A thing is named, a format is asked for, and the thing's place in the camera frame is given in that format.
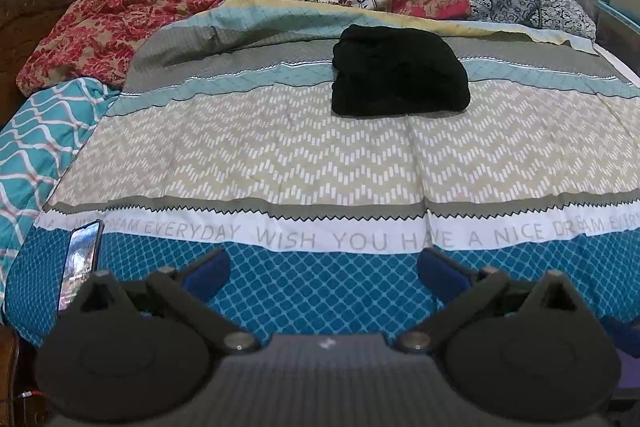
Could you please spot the printed patterned bedsheet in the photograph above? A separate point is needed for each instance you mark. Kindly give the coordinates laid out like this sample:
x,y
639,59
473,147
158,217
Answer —
x,y
320,157

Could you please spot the carved wooden headboard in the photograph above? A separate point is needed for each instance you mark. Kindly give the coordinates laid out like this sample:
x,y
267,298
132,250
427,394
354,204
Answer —
x,y
25,37

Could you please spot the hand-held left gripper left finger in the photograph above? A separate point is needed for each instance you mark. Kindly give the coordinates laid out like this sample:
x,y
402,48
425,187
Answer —
x,y
207,274

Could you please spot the smartphone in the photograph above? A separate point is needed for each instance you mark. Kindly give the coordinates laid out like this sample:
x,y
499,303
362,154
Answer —
x,y
80,264

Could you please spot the black pants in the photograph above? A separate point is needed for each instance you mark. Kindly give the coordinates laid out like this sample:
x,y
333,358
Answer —
x,y
400,72

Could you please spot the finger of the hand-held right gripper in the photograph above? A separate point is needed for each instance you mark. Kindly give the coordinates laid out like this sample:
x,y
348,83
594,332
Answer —
x,y
622,334

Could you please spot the teal lattice blanket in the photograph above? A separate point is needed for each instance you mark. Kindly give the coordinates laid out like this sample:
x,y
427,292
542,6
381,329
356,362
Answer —
x,y
45,142

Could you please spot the wooden bed frame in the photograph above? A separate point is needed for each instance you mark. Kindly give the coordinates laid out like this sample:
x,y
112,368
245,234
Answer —
x,y
20,377

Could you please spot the red floral quilt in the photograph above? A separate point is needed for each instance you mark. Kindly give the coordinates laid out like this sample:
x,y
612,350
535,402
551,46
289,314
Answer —
x,y
110,27

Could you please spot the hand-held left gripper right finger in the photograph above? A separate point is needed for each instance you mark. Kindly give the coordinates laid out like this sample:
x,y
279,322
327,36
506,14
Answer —
x,y
437,274

